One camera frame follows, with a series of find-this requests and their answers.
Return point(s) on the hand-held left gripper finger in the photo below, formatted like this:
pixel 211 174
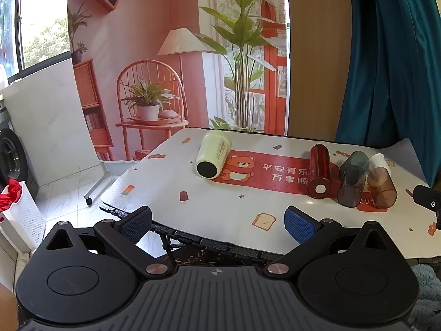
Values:
pixel 300 227

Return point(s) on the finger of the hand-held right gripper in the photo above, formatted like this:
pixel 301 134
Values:
pixel 427 196

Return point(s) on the brown transparent cup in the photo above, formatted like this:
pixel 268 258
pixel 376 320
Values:
pixel 380 188

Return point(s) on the red transparent cup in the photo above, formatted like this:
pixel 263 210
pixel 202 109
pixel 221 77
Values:
pixel 318 169

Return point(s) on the white cup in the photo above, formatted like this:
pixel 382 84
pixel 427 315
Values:
pixel 378 160

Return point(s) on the dark grey transparent cup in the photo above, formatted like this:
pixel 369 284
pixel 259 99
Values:
pixel 352 182

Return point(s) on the cream cup with black base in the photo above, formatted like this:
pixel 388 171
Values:
pixel 214 153

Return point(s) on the bear printed table mat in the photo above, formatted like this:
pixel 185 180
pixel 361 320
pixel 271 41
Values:
pixel 206 207

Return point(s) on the blue fluffy rug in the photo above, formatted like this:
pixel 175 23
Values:
pixel 427 296

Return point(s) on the black folding table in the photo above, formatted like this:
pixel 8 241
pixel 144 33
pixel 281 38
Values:
pixel 193 239

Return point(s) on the teal curtain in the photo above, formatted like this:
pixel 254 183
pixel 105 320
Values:
pixel 389 58

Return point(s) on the wooden panel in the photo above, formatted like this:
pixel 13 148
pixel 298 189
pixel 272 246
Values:
pixel 318 55

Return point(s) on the white stand with caster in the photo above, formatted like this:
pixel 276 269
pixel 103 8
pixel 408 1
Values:
pixel 100 182

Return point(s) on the white marble board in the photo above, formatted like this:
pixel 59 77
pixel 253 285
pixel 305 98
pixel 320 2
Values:
pixel 48 120

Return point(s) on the white perforated basket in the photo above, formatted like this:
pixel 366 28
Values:
pixel 24 220

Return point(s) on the red cloth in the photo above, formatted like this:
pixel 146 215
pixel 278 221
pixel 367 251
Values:
pixel 8 194

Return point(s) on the washing machine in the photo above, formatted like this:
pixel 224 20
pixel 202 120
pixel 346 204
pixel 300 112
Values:
pixel 13 151

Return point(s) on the window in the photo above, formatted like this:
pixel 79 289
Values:
pixel 34 17

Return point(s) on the wall poster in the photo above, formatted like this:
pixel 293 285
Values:
pixel 144 41

